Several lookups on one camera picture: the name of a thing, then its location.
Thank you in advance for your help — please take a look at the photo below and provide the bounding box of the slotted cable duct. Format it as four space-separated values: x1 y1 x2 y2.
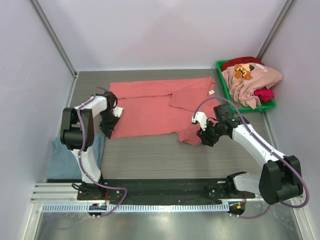
42 202 229 213

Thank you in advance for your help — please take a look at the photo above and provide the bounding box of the aluminium front rail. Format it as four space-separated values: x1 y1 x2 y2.
31 182 261 205

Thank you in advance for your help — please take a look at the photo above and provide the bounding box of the right aluminium corner post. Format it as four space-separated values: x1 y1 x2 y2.
256 0 297 61

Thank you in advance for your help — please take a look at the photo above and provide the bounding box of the left aluminium corner post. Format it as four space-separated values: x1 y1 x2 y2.
28 0 78 80

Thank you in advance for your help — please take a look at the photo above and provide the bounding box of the light pink printed t-shirt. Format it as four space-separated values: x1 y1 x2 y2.
222 62 284 109

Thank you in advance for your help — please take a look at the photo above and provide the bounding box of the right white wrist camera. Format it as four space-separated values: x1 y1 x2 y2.
191 111 208 131

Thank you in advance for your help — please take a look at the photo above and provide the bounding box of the folded blue t-shirt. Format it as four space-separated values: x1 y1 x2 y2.
46 133 106 180

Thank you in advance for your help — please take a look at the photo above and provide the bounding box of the salmon pink t-shirt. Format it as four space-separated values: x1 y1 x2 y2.
109 76 219 146

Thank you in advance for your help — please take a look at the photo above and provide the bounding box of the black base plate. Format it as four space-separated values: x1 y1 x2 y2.
77 178 255 205

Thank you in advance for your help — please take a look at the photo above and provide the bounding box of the green plastic bin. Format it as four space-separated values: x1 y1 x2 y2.
216 60 276 113

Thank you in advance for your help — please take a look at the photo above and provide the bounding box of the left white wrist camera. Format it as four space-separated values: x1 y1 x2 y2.
112 106 124 118

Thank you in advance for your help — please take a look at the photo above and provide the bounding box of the aluminium corner post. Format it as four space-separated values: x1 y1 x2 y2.
256 0 297 61
28 0 78 80

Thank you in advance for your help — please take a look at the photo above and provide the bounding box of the red t-shirt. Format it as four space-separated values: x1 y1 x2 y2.
221 56 275 103

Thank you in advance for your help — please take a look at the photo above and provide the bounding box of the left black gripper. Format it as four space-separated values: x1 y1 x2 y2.
99 109 121 139

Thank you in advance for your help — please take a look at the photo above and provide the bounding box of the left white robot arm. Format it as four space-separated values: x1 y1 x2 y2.
60 90 124 201

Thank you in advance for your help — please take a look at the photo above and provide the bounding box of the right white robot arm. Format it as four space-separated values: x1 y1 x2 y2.
191 104 304 205

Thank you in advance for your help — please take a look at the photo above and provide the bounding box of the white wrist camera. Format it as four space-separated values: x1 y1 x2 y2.
191 111 208 131
112 106 124 118

